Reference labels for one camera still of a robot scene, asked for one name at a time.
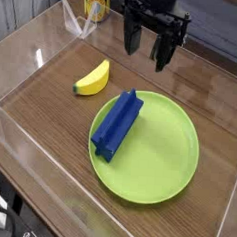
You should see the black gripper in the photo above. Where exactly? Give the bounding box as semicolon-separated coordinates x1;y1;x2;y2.
123;0;192;72

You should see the yellow toy banana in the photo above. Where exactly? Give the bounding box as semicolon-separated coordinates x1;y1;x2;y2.
72;59;110;96

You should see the green round plate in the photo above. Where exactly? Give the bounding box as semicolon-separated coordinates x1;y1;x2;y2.
87;91;200;205

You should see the yellow labelled tin can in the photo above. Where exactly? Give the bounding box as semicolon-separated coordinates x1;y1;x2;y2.
83;0;111;23

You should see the blue cross-shaped block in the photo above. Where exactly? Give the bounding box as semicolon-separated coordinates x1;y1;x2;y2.
91;88;144;163

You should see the clear acrylic corner bracket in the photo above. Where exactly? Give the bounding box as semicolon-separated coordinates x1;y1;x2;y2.
62;0;97;40

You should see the clear acrylic enclosure wall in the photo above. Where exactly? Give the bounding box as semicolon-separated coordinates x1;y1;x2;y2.
0;106;135;237

